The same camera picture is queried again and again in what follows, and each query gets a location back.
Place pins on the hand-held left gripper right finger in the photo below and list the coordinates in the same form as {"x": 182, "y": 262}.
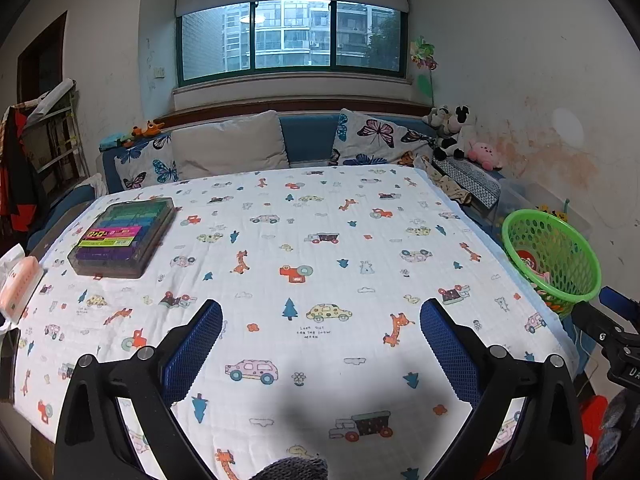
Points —
{"x": 450, "y": 355}

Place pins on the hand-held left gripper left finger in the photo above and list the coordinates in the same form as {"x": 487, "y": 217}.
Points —
{"x": 192, "y": 355}

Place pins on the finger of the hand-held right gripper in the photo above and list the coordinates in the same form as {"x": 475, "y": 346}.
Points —
{"x": 600, "y": 325}
{"x": 620, "y": 302}

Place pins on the pink silver foil wrapper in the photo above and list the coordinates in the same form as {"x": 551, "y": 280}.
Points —
{"x": 540, "y": 277}

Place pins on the red snack packet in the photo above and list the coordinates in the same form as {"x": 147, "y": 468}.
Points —
{"x": 526, "y": 260}

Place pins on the green plastic mesh basket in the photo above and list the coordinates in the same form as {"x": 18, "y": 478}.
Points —
{"x": 506, "y": 232}

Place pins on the person's right forearm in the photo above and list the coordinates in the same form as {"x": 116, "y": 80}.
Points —
{"x": 617, "y": 430}

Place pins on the yellow toy vehicle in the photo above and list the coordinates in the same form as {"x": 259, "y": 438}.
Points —
{"x": 552, "y": 210}

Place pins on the plastic case of coloured markers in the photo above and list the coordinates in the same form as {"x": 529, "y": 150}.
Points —
{"x": 120, "y": 240}

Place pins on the clear plastic storage box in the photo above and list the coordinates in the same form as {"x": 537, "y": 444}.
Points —
{"x": 530, "y": 195}

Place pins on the grey knit sweater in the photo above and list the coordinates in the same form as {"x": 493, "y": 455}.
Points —
{"x": 295, "y": 469}

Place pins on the beige printed garment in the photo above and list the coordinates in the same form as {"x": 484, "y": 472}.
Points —
{"x": 450, "y": 185}

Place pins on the blue white patterned cloth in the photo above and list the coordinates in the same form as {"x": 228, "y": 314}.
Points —
{"x": 475, "y": 182}

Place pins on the pink plastic case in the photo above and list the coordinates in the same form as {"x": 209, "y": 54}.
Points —
{"x": 20, "y": 287}

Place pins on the small butterfly print pillow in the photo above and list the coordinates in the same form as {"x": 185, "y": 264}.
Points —
{"x": 145, "y": 165}

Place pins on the pink plush toy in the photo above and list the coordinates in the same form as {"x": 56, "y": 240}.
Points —
{"x": 485, "y": 155}

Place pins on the white plastic bag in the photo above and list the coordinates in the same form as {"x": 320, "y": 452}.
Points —
{"x": 7, "y": 260}

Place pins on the beige pillow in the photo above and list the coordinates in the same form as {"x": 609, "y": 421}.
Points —
{"x": 230, "y": 145}

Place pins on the black white cow plush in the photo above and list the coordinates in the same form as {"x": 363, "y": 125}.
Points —
{"x": 457, "y": 132}

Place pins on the green toy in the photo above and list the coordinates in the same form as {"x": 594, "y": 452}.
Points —
{"x": 115, "y": 141}

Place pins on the orange fox plush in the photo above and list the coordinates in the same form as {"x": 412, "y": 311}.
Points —
{"x": 147, "y": 130}

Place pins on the large butterfly print pillow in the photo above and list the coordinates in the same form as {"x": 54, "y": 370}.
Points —
{"x": 380, "y": 135}

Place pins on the grey plush toy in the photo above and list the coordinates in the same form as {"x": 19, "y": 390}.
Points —
{"x": 435, "y": 120}

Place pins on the red black hanging garment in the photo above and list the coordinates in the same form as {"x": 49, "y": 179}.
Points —
{"x": 20, "y": 175}

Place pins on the metal shelf rack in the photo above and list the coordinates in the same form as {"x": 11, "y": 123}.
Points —
{"x": 55, "y": 130}

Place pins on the colourful pinwheel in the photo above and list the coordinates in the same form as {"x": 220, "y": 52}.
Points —
{"x": 424, "y": 60}

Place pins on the window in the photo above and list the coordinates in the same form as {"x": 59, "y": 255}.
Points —
{"x": 290, "y": 35}

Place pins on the dark wooden door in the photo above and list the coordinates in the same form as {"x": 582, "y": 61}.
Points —
{"x": 42, "y": 55}

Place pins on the wall switch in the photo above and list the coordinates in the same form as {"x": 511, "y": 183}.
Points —
{"x": 160, "y": 71}

